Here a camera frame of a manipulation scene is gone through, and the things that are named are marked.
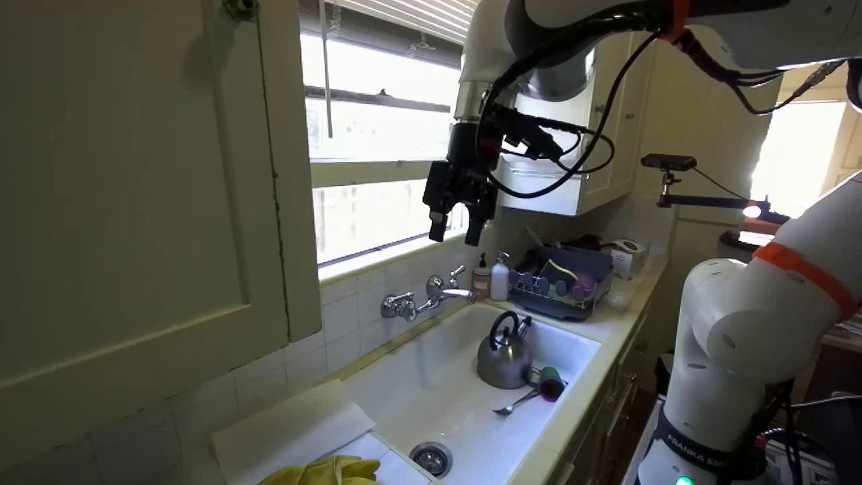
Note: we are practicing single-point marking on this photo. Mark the dish rack with dishes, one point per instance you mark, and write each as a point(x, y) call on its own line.
point(561, 282)

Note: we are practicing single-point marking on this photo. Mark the white kitchen sink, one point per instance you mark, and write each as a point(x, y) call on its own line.
point(430, 391)

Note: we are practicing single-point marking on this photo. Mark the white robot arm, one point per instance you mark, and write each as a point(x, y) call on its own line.
point(744, 327)

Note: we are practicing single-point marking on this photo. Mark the chrome faucet spout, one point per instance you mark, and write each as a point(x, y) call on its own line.
point(438, 289)

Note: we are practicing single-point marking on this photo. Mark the yellow rubber gloves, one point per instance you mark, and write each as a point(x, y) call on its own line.
point(338, 469)

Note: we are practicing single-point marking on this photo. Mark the white soap pump bottle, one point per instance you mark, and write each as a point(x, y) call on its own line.
point(499, 278)

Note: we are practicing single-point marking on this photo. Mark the dark soap pump bottle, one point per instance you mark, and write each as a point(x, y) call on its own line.
point(481, 278)

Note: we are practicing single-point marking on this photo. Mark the metal sink drain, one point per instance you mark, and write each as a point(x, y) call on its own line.
point(433, 456)

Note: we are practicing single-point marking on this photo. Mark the cream cabinet door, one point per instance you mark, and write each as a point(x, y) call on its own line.
point(155, 207)

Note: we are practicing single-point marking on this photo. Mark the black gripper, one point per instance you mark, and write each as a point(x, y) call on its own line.
point(462, 177)

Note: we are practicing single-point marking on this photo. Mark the steel kettle black handle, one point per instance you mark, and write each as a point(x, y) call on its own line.
point(505, 358)

